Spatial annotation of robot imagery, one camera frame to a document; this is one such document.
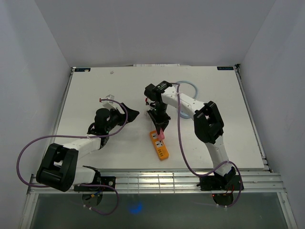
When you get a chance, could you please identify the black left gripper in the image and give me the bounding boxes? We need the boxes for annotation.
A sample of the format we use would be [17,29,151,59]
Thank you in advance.
[105,103,139,133]

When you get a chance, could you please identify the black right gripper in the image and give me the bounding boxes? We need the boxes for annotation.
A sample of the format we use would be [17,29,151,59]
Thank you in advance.
[147,103,171,134]

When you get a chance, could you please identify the pink square plug adapter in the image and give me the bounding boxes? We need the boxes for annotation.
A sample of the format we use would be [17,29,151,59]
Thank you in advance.
[157,129,165,141]

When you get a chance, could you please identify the orange power strip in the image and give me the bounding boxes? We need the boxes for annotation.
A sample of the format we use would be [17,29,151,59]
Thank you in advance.
[149,131,169,161]

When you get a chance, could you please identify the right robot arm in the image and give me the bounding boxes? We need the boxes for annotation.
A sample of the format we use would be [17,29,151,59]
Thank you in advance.
[144,81,236,189]

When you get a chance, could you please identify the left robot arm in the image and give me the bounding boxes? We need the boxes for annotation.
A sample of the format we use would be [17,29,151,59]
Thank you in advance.
[36,103,140,192]

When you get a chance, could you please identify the papers at table back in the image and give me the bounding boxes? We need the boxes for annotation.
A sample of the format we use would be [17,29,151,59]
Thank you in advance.
[133,63,180,67]

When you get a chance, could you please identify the dark table corner label left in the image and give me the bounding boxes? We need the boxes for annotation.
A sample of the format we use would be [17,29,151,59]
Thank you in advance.
[74,68,91,72]

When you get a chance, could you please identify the dark table corner label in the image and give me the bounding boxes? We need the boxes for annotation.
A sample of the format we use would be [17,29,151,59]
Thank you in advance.
[217,66,234,71]
[74,68,91,72]

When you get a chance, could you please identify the dark table corner label right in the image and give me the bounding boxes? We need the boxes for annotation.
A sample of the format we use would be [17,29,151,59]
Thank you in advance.
[217,66,234,71]

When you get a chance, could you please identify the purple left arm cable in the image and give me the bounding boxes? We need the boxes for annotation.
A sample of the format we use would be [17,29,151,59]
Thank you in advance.
[16,98,129,215]

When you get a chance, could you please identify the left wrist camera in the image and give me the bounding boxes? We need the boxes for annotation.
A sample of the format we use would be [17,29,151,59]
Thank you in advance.
[99,94,116,110]

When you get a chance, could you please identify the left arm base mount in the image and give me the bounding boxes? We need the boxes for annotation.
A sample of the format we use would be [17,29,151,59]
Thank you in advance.
[73,176,116,192]

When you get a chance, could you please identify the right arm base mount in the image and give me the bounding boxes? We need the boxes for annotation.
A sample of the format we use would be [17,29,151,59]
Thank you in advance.
[196,175,244,191]

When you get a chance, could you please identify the aluminium front rail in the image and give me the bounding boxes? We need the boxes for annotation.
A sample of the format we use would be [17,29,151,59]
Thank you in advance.
[26,173,286,194]

